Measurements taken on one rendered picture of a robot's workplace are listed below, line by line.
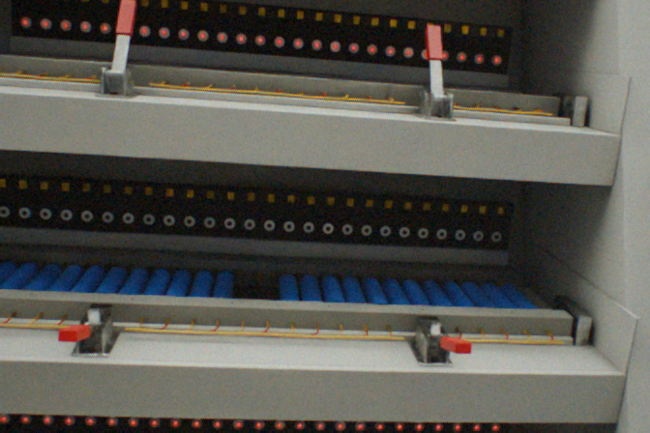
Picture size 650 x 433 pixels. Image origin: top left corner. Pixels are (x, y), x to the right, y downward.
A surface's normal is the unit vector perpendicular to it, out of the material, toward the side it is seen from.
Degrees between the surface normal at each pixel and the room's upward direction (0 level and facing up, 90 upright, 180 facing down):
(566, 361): 21
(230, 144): 111
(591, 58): 90
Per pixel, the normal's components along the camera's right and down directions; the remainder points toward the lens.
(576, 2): -0.99, -0.06
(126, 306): 0.10, 0.22
